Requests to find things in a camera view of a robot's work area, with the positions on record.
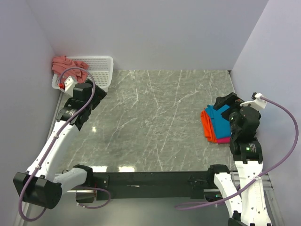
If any salmon pink t shirt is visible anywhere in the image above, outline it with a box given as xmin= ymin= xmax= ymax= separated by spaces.
xmin=52 ymin=55 xmax=89 ymax=83

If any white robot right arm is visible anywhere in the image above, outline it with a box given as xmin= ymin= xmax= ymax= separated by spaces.
xmin=206 ymin=92 xmax=272 ymax=226

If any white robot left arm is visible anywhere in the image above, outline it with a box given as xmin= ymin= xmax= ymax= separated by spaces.
xmin=13 ymin=79 xmax=107 ymax=209

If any blue folded t shirt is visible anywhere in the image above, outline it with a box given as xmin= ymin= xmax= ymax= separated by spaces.
xmin=205 ymin=105 xmax=231 ymax=139

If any magenta folded t shirt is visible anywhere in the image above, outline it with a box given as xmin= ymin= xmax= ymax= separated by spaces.
xmin=216 ymin=137 xmax=230 ymax=144

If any white perforated plastic basket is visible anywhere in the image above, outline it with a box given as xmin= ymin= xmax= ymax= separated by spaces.
xmin=52 ymin=56 xmax=113 ymax=92

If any orange folded t shirt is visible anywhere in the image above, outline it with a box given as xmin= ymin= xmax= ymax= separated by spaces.
xmin=200 ymin=110 xmax=217 ymax=143

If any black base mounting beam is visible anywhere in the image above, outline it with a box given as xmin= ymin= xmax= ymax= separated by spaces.
xmin=82 ymin=164 xmax=230 ymax=199

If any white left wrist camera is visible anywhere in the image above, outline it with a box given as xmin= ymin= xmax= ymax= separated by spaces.
xmin=59 ymin=76 xmax=78 ymax=96

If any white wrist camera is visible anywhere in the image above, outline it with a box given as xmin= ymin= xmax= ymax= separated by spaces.
xmin=59 ymin=76 xmax=78 ymax=96
xmin=240 ymin=92 xmax=267 ymax=111

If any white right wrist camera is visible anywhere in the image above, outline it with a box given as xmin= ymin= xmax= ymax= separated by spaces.
xmin=240 ymin=92 xmax=267 ymax=111

